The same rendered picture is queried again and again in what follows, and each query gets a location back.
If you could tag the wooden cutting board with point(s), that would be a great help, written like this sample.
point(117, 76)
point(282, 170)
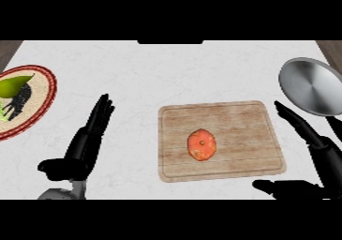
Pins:
point(246, 125)

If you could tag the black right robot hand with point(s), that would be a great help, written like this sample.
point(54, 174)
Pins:
point(333, 162)

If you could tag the green pear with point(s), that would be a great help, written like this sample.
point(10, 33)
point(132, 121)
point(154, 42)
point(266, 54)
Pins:
point(10, 86)

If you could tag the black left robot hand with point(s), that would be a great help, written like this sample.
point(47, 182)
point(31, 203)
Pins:
point(87, 143)

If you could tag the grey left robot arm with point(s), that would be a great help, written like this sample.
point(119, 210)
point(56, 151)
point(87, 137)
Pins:
point(67, 192)

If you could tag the red-rimmed beige plate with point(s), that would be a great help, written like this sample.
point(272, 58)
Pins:
point(39, 97)

